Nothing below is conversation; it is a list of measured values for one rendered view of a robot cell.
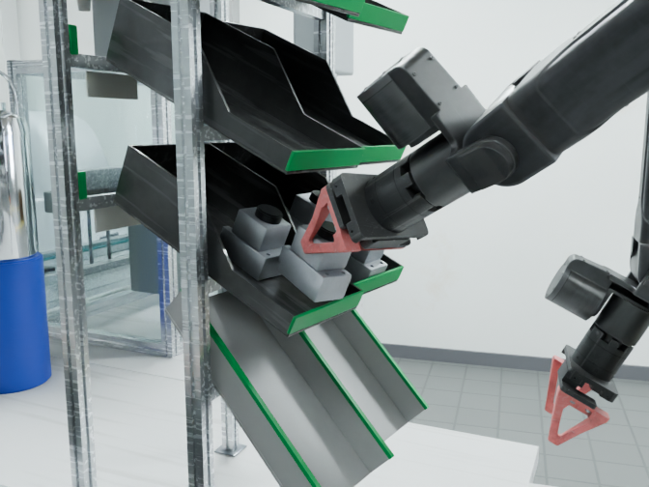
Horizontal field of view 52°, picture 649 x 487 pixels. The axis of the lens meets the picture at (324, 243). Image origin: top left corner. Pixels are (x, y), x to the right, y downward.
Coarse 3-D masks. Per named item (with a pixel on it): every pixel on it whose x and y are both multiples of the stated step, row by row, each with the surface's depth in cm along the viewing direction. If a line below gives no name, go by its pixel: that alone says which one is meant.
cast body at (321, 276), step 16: (320, 240) 67; (288, 256) 70; (304, 256) 68; (320, 256) 66; (336, 256) 68; (288, 272) 70; (304, 272) 68; (320, 272) 67; (336, 272) 68; (304, 288) 68; (320, 288) 67; (336, 288) 69
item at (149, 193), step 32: (128, 160) 75; (160, 160) 80; (224, 160) 84; (128, 192) 76; (160, 192) 73; (224, 192) 85; (256, 192) 82; (160, 224) 74; (224, 224) 83; (224, 256) 69; (224, 288) 70; (256, 288) 67; (288, 288) 74; (352, 288) 76; (288, 320) 65; (320, 320) 70
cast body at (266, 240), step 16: (256, 208) 75; (272, 208) 74; (240, 224) 73; (256, 224) 72; (272, 224) 72; (288, 224) 74; (224, 240) 75; (240, 240) 73; (256, 240) 72; (272, 240) 73; (240, 256) 74; (256, 256) 72; (272, 256) 73; (256, 272) 73; (272, 272) 74
